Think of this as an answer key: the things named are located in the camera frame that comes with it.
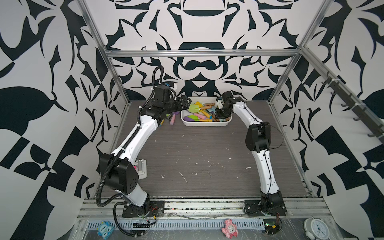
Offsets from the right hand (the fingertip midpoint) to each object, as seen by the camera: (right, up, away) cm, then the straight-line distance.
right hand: (216, 113), depth 106 cm
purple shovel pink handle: (-31, -4, +1) cm, 31 cm away
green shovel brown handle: (-15, +4, +7) cm, 17 cm away
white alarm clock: (+37, -52, -40) cm, 75 cm away
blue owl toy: (-55, -53, -38) cm, 86 cm away
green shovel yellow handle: (-38, -6, -1) cm, 38 cm away
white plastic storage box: (-7, +10, +10) cm, 16 cm away
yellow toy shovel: (-10, +6, +8) cm, 14 cm away
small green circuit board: (+20, -54, -35) cm, 67 cm away
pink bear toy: (0, -52, -40) cm, 65 cm away
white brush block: (-46, -30, -19) cm, 58 cm away
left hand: (-21, +7, -26) cm, 34 cm away
